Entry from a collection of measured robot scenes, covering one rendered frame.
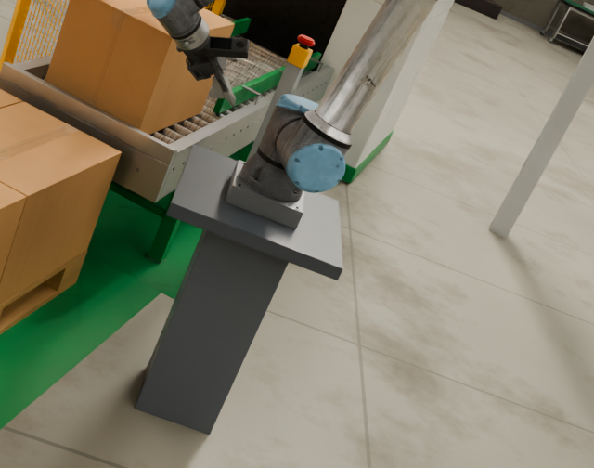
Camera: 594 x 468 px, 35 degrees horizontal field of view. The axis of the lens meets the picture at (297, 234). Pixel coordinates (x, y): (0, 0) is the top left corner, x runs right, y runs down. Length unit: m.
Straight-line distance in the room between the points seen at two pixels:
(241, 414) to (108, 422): 0.49
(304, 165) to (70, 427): 1.04
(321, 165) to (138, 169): 1.04
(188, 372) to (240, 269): 0.39
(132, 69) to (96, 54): 0.14
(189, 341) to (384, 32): 1.09
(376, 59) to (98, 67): 1.29
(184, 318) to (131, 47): 1.03
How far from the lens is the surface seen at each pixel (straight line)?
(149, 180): 3.31
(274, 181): 2.63
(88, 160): 3.10
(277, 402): 3.29
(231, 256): 2.68
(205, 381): 2.90
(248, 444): 3.05
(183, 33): 2.29
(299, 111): 2.57
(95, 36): 3.39
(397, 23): 2.39
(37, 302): 3.28
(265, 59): 5.22
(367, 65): 2.40
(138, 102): 3.35
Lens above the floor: 1.75
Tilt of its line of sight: 22 degrees down
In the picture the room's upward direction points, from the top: 25 degrees clockwise
